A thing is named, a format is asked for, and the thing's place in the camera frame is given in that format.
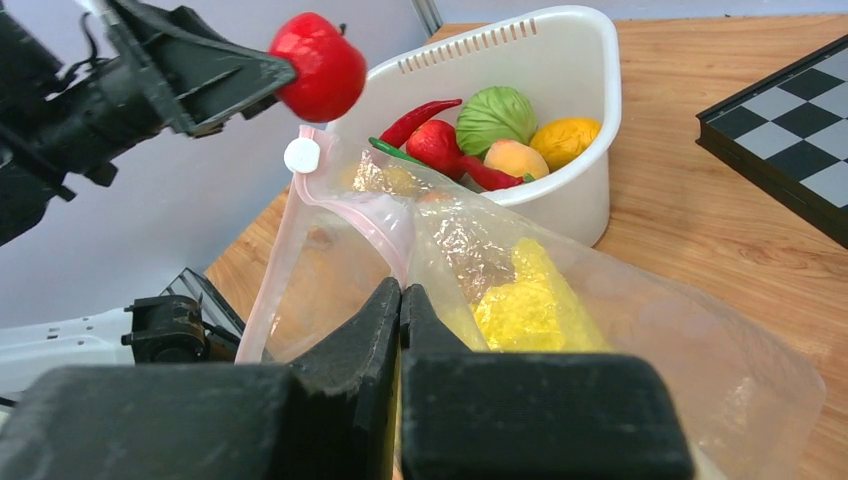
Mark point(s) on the green round cabbage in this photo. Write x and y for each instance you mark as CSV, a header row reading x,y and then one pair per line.
x,y
492,114

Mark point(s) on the yellow mango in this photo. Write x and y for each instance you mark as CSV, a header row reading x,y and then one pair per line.
x,y
563,140

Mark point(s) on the carrot with green stem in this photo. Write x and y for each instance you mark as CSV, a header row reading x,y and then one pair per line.
x,y
393,151

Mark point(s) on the black white checkerboard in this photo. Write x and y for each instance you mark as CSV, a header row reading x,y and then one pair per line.
x,y
787,134

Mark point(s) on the red apple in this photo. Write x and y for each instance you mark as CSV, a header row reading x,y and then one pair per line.
x,y
330,73

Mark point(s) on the clear zip top bag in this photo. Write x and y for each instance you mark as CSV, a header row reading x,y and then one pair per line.
x,y
355,215

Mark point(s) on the red chili pepper left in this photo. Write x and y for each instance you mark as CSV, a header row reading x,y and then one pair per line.
x,y
401,130

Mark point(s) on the yellow peach fruit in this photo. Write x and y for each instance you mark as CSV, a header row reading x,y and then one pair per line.
x,y
516,159

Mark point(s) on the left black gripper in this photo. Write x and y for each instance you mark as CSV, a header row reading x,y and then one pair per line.
x,y
172,70

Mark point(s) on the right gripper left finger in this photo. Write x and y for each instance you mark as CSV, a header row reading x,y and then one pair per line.
x,y
326,415

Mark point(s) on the white plastic basket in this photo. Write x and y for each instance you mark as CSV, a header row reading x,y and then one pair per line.
x,y
564,59

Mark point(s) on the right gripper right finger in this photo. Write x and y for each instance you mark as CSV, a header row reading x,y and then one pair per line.
x,y
467,415

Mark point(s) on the red chili pepper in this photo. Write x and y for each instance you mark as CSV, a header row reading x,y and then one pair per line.
x,y
401,130
491,179

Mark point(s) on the yellow napa cabbage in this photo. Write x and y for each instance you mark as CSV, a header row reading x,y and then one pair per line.
x,y
536,311

